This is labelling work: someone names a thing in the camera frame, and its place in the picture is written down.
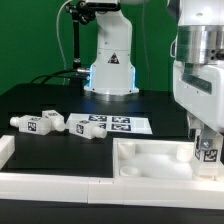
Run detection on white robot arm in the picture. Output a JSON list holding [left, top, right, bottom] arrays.
[[84, 0, 224, 155]]

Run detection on white left fence bar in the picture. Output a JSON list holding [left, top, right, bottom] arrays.
[[0, 135, 15, 170]]

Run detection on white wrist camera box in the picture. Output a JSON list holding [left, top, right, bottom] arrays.
[[170, 37, 177, 59]]

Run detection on black cables at base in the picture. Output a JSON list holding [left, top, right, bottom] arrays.
[[30, 67, 92, 86]]

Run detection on paper sheet with tags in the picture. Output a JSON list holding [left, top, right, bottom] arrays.
[[66, 113, 152, 134]]

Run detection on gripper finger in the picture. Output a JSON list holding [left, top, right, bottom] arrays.
[[187, 112, 204, 138], [199, 128, 223, 159]]

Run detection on black camera stand pole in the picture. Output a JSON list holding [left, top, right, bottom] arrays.
[[65, 0, 98, 88]]

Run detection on white fence bar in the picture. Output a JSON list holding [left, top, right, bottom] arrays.
[[0, 173, 224, 210], [0, 135, 15, 170]]

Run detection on grey cable hanging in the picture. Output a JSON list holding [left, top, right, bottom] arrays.
[[55, 0, 74, 72]]

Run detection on white front fence bar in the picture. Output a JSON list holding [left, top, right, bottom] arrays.
[[0, 173, 224, 210]]

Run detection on white square tabletop part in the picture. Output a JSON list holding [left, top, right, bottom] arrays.
[[112, 137, 224, 184]]

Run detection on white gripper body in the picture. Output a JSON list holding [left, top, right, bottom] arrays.
[[173, 61, 224, 133]]

